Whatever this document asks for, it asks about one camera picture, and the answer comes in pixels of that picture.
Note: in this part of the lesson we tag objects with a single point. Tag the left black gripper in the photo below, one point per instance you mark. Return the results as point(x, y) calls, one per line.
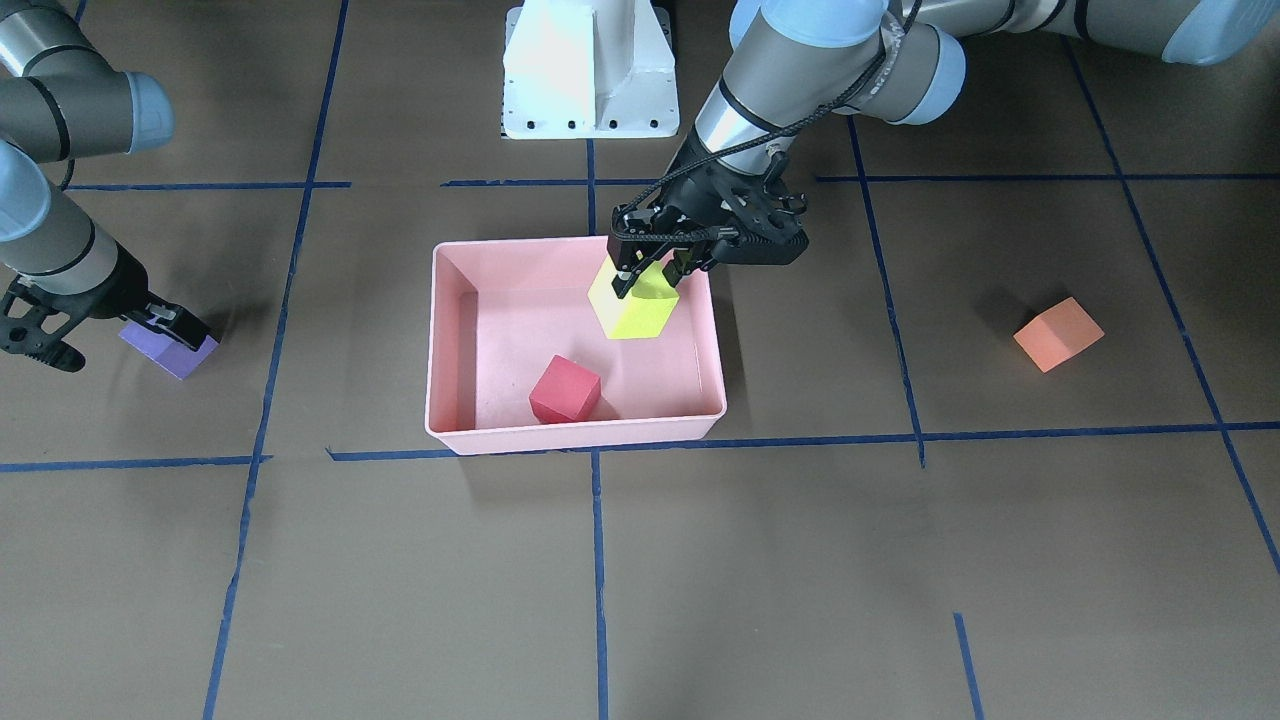
point(692, 193)

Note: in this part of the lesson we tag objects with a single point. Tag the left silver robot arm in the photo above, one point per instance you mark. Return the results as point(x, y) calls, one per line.
point(903, 62)

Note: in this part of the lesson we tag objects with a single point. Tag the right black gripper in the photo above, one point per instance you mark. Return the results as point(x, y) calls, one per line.
point(118, 289)

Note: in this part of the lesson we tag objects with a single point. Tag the orange foam block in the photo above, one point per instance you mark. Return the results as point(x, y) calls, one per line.
point(1058, 334)

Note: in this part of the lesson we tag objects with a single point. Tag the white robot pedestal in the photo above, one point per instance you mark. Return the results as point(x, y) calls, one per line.
point(589, 69)

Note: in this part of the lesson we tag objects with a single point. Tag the red foam block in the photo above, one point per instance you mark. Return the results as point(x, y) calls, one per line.
point(565, 393)

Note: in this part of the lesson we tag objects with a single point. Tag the purple foam block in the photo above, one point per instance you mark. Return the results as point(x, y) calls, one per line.
point(170, 355)

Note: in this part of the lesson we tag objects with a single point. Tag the pink plastic bin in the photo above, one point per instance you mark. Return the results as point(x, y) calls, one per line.
point(502, 309)

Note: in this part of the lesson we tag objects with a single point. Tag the yellow foam block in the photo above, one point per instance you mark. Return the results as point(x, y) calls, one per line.
point(642, 313)

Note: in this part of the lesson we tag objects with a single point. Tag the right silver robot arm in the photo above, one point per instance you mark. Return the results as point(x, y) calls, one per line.
point(63, 101)

